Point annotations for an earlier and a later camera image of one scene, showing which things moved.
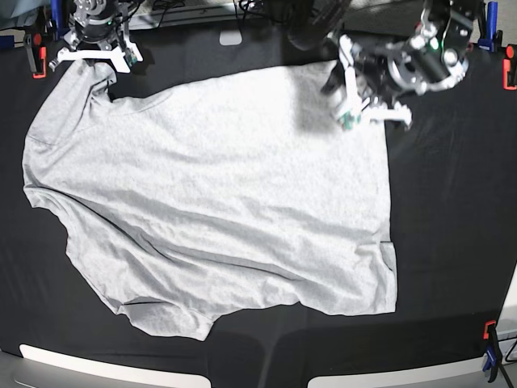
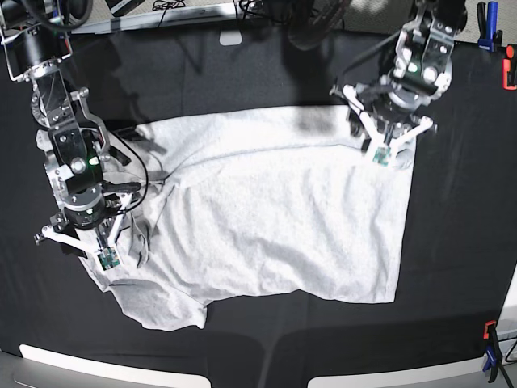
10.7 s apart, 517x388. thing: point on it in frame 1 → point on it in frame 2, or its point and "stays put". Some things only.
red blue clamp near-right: [493, 354] stays put
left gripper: [123, 52] → [91, 240]
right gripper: [375, 83] → [396, 130]
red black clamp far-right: [510, 68] stays put
